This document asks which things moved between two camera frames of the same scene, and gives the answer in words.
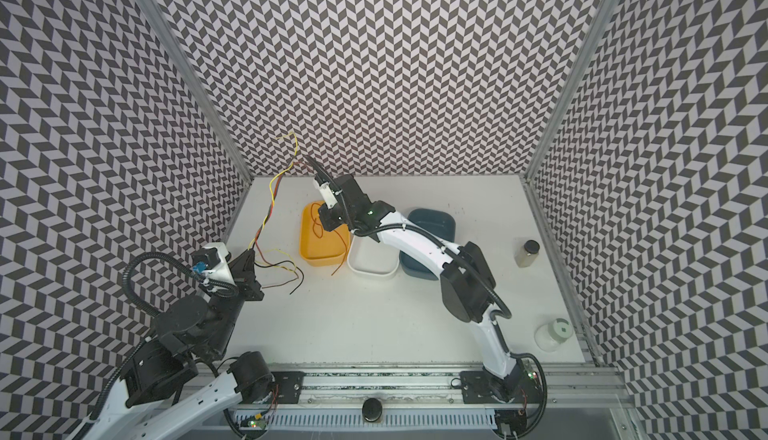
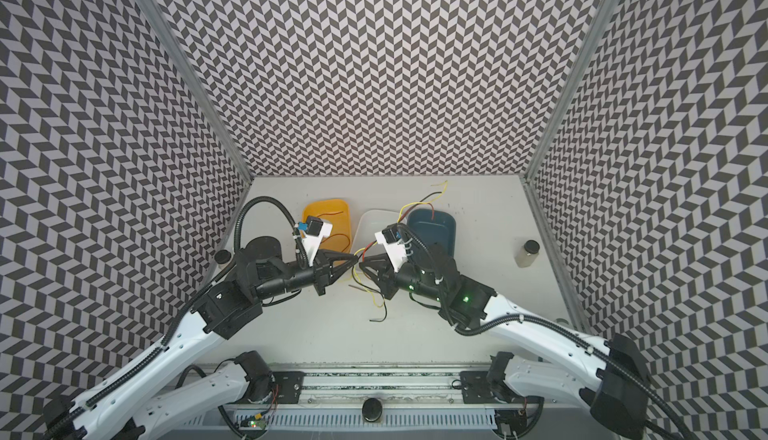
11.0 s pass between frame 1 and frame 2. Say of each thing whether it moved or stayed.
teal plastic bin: stayed
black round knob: stayed
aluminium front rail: stayed
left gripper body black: moved
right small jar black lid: stayed
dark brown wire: moved
